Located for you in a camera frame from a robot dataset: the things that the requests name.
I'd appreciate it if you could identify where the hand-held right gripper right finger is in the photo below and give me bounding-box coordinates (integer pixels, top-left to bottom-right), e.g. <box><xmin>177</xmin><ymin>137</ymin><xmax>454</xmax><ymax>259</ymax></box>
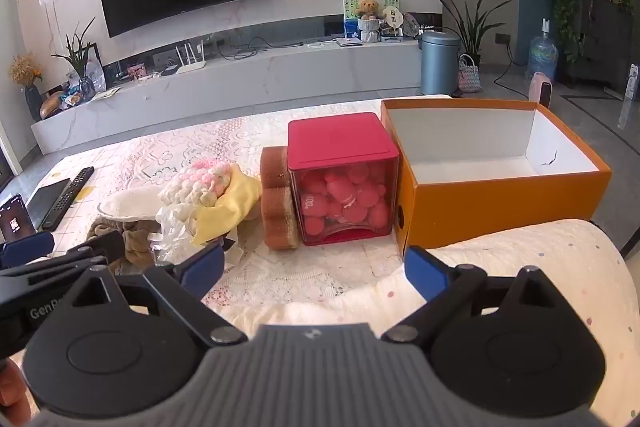
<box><xmin>381</xmin><ymin>246</ymin><xmax>566</xmax><ymax>348</ymax></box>

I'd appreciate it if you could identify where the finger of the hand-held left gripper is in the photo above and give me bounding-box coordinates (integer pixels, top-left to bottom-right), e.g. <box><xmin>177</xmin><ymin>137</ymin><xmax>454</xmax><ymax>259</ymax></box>
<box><xmin>0</xmin><ymin>232</ymin><xmax>55</xmax><ymax>269</ymax></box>
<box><xmin>0</xmin><ymin>231</ymin><xmax>125</xmax><ymax>292</ymax></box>

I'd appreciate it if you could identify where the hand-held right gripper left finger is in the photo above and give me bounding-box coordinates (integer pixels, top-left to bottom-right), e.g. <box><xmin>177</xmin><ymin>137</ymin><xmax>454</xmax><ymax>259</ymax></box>
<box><xmin>70</xmin><ymin>243</ymin><xmax>248</xmax><ymax>348</ymax></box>

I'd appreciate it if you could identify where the brown plush towel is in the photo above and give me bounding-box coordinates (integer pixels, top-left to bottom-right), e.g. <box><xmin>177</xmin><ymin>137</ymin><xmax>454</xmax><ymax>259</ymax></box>
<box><xmin>86</xmin><ymin>217</ymin><xmax>161</xmax><ymax>275</ymax></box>

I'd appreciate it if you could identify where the clear plastic bag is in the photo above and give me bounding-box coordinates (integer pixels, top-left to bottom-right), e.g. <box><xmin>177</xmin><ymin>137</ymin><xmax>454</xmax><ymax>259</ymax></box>
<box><xmin>150</xmin><ymin>204</ymin><xmax>246</xmax><ymax>270</ymax></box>

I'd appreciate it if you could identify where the yellow cloth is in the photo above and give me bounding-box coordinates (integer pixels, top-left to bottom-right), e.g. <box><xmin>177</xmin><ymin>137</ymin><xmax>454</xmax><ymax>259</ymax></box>
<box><xmin>192</xmin><ymin>162</ymin><xmax>263</xmax><ymax>247</ymax></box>

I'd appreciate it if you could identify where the pink white crochet bouquet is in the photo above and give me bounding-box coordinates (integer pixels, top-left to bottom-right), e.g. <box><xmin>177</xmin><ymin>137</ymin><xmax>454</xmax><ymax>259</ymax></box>
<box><xmin>158</xmin><ymin>159</ymin><xmax>233</xmax><ymax>220</ymax></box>

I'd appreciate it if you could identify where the orange cardboard box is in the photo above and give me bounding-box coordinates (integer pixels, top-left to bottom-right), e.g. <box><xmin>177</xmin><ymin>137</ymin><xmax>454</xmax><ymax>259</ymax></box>
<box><xmin>380</xmin><ymin>99</ymin><xmax>613</xmax><ymax>260</ymax></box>

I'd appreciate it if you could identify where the person's left hand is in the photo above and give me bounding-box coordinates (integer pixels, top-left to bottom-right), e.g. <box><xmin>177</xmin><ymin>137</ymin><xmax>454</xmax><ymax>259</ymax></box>
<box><xmin>0</xmin><ymin>358</ymin><xmax>34</xmax><ymax>427</ymax></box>

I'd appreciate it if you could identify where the black smartphone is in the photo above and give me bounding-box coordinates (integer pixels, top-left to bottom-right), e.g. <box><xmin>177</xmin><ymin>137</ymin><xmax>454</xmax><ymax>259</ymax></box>
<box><xmin>0</xmin><ymin>193</ymin><xmax>38</xmax><ymax>244</ymax></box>

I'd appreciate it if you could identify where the black flat box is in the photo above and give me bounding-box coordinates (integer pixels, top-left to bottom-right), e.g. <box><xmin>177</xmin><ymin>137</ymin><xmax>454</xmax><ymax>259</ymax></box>
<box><xmin>25</xmin><ymin>178</ymin><xmax>71</xmax><ymax>228</ymax></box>

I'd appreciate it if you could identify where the black remote control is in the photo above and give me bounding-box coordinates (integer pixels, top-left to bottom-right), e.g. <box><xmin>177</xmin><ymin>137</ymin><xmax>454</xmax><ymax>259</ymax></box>
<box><xmin>39</xmin><ymin>167</ymin><xmax>96</xmax><ymax>230</ymax></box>

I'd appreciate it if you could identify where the pink lace tablecloth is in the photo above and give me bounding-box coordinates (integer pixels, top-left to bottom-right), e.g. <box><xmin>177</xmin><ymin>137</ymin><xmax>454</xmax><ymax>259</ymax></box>
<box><xmin>25</xmin><ymin>94</ymin><xmax>453</xmax><ymax>308</ymax></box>

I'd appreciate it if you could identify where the cream dotted quilt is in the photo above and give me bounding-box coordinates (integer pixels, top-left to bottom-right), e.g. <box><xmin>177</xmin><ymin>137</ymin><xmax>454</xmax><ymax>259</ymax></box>
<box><xmin>220</xmin><ymin>218</ymin><xmax>640</xmax><ymax>408</ymax></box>

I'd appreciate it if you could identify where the dark vase with dried flowers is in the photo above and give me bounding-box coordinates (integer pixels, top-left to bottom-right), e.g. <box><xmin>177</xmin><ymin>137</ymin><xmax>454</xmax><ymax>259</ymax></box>
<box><xmin>8</xmin><ymin>53</ymin><xmax>46</xmax><ymax>122</ymax></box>

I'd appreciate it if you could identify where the brown snack bag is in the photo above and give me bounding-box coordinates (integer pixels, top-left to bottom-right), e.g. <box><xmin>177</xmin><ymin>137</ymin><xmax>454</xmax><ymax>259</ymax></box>
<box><xmin>40</xmin><ymin>91</ymin><xmax>68</xmax><ymax>120</ymax></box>

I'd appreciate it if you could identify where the red cube box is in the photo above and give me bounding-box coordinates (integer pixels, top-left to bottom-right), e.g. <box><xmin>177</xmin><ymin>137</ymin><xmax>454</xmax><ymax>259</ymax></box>
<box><xmin>287</xmin><ymin>112</ymin><xmax>401</xmax><ymax>247</ymax></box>

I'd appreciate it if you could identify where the green plant in glass vase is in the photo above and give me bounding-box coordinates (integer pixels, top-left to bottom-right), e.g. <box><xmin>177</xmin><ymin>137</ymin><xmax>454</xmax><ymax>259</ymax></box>
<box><xmin>51</xmin><ymin>17</ymin><xmax>98</xmax><ymax>102</ymax></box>

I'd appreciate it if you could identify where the white marble tv console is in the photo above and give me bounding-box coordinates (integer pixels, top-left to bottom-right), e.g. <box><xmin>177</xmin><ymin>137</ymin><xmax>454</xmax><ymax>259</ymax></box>
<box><xmin>30</xmin><ymin>38</ymin><xmax>426</xmax><ymax>155</ymax></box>

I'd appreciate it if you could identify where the woven basket bag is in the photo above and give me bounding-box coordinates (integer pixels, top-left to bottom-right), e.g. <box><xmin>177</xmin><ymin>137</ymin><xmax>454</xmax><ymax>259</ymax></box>
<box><xmin>457</xmin><ymin>54</ymin><xmax>482</xmax><ymax>94</ymax></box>

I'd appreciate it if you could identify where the white router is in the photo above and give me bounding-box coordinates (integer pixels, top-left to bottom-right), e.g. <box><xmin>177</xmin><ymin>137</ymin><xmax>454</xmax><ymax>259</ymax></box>
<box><xmin>175</xmin><ymin>39</ymin><xmax>207</xmax><ymax>74</ymax></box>

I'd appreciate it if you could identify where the blue grey trash can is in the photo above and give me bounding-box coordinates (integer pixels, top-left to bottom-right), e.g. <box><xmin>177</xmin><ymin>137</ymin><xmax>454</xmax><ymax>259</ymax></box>
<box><xmin>419</xmin><ymin>31</ymin><xmax>461</xmax><ymax>96</ymax></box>

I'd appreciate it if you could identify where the pink heater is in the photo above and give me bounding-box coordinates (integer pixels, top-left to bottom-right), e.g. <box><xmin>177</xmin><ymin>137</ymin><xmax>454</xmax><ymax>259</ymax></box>
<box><xmin>528</xmin><ymin>72</ymin><xmax>553</xmax><ymax>108</ymax></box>

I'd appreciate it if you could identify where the tall leafy floor plant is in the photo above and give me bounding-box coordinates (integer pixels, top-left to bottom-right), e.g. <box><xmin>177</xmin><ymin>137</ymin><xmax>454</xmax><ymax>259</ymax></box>
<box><xmin>432</xmin><ymin>0</ymin><xmax>511</xmax><ymax>68</ymax></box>

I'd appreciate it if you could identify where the blue water bottle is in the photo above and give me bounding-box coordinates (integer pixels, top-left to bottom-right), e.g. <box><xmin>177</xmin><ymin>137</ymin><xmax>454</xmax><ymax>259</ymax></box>
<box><xmin>529</xmin><ymin>18</ymin><xmax>559</xmax><ymax>81</ymax></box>

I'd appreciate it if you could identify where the teddy bear bouquet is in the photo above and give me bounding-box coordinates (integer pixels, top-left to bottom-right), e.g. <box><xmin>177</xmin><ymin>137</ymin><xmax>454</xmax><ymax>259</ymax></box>
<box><xmin>356</xmin><ymin>0</ymin><xmax>382</xmax><ymax>44</ymax></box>

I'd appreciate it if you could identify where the round paddle fan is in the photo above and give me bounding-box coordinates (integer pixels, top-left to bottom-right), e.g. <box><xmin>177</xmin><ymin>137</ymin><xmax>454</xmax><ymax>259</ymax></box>
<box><xmin>382</xmin><ymin>5</ymin><xmax>405</xmax><ymax>38</ymax></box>

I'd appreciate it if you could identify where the dark cabinet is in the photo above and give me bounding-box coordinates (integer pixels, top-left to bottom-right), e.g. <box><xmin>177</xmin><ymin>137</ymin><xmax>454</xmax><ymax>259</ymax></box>
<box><xmin>552</xmin><ymin>0</ymin><xmax>636</xmax><ymax>88</ymax></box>

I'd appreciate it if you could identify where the black floor cable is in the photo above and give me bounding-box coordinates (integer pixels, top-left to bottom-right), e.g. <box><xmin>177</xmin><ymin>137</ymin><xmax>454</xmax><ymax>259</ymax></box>
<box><xmin>494</xmin><ymin>41</ymin><xmax>532</xmax><ymax>100</ymax></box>

